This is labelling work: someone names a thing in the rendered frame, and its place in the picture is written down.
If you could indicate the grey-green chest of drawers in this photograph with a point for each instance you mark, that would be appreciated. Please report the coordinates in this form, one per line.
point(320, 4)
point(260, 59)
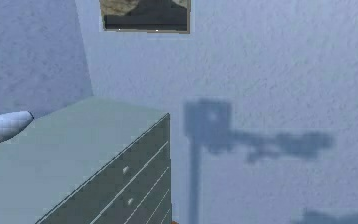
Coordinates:
point(70, 156)

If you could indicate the white oval object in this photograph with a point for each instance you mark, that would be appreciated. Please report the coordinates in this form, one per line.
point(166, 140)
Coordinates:
point(5, 126)

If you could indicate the framed dark wall picture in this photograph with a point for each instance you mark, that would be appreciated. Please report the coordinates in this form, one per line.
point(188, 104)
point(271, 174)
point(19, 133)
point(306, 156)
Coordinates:
point(147, 16)

